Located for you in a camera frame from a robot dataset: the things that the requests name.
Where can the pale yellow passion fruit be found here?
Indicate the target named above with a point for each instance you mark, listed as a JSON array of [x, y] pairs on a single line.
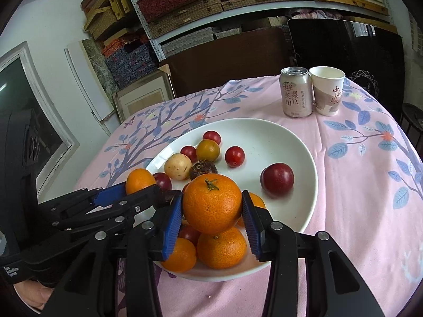
[[177, 166]]

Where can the person's left hand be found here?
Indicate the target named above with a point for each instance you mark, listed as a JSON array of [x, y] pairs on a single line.
[[33, 295]]

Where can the dark wooden board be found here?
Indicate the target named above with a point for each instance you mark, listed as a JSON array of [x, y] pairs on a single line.
[[224, 59]]

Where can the white window frame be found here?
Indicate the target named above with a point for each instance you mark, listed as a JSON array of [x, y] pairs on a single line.
[[46, 92]]

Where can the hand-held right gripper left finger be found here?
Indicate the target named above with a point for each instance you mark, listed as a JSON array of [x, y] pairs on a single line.
[[172, 224]]

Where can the pile of yellow wooden boxes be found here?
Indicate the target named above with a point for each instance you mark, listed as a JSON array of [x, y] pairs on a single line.
[[102, 19]]

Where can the white plate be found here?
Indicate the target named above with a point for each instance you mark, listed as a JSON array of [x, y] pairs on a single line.
[[264, 138]]

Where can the dark red plum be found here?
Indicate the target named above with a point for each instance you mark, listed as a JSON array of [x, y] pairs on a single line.
[[277, 179], [162, 181]]

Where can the stack of blue patterned boxes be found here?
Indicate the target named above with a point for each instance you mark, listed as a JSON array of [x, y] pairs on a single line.
[[132, 61]]

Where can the row of grey patterned boxes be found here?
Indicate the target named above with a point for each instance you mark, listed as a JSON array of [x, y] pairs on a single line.
[[188, 41]]

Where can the marble slab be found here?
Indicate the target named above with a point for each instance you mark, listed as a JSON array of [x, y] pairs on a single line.
[[99, 62]]

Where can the large orange with stem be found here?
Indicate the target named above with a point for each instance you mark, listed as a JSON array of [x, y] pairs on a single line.
[[211, 204]]

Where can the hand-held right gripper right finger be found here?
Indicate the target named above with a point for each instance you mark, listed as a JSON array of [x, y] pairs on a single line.
[[251, 224]]

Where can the white metal shelf rack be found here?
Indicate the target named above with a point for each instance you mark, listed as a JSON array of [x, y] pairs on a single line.
[[264, 5]]

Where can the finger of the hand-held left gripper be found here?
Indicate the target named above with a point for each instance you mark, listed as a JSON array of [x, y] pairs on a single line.
[[145, 198], [110, 194]]

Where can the pink drink can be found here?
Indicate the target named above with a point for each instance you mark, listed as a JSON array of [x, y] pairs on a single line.
[[295, 95]]

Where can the white board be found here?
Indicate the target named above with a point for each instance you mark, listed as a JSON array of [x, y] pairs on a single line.
[[86, 79]]

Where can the framed picture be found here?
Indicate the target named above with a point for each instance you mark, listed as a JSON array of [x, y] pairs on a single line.
[[145, 94]]

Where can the stack of woven straw boxes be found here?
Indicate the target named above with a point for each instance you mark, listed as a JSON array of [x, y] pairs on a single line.
[[188, 15]]

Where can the dark wooden chair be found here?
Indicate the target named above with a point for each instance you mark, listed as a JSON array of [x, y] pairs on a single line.
[[411, 112]]

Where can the printed paper cup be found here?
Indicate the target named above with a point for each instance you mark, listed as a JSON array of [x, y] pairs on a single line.
[[327, 92]]

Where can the pink printed blanket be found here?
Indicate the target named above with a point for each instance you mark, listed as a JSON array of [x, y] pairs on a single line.
[[347, 204]]

